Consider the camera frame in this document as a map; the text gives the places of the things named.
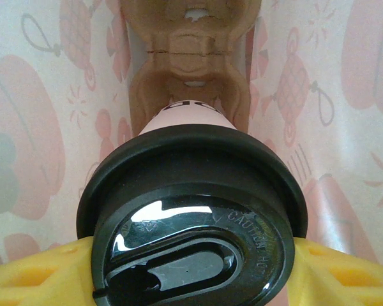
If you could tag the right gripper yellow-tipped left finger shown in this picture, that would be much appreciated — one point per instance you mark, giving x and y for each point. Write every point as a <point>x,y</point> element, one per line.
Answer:
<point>35,280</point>

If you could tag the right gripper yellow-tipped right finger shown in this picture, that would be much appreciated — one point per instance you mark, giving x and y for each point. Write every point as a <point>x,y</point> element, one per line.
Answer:
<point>344,280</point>

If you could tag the black plastic cup lid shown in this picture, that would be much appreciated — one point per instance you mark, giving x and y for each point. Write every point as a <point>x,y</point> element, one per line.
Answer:
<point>191,178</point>

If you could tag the white paper coffee cup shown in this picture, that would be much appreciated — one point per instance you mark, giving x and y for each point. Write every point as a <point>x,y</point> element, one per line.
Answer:
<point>185,118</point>

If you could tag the brown pulp cup carrier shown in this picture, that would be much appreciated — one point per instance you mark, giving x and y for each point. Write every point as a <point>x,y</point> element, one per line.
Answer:
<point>191,67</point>

